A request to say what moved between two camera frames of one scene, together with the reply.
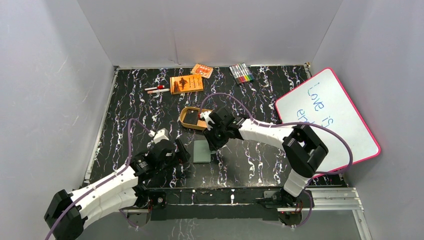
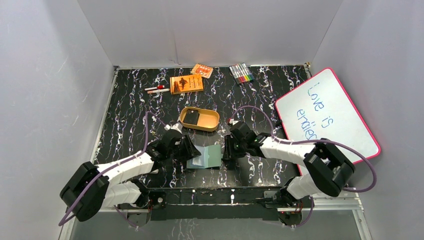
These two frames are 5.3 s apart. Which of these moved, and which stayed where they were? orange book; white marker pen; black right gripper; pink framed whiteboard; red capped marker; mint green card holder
Moved: black right gripper; mint green card holder
Stayed: red capped marker; orange book; white marker pen; pink framed whiteboard
